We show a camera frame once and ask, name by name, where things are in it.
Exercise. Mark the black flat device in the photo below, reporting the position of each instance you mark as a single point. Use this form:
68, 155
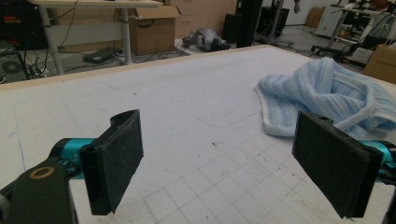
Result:
101, 55

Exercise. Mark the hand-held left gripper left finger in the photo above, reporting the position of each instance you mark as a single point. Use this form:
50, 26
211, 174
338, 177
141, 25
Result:
115, 161

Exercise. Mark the light blue striped towel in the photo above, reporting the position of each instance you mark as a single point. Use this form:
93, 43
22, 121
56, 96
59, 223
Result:
314, 90

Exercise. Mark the grey headset device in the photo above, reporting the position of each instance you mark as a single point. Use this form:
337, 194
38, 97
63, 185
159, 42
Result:
207, 39

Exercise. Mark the black metal frame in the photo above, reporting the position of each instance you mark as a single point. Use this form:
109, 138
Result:
249, 21

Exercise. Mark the black computer tower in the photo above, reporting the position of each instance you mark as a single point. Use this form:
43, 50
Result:
12, 65

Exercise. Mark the black box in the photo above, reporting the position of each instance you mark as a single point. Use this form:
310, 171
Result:
231, 28

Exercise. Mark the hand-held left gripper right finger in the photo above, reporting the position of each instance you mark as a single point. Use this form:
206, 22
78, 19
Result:
333, 165

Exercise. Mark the large cardboard box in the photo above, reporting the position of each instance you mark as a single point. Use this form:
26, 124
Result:
202, 15

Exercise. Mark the wooden table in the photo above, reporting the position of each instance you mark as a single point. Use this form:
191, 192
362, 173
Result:
93, 74

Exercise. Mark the white foam mat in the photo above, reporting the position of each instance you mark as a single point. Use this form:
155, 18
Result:
186, 93

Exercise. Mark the open cardboard box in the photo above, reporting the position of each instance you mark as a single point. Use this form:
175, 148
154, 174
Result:
152, 34

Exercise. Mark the small cardboard box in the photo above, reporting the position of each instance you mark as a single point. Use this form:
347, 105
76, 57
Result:
315, 17

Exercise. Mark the white desk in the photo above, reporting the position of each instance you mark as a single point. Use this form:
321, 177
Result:
93, 33

